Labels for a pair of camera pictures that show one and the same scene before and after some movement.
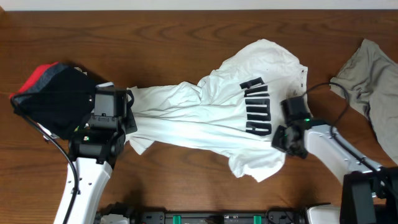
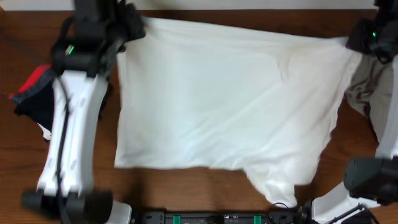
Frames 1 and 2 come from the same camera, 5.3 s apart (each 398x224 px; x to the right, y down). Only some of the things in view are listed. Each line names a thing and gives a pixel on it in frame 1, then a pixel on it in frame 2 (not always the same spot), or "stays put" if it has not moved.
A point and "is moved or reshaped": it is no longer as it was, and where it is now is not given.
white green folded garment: [50, 135] stays put
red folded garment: [40, 76] stays put
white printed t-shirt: [233, 112] is moved or reshaped
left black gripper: [130, 125] → [131, 23]
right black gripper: [280, 131] → [358, 43]
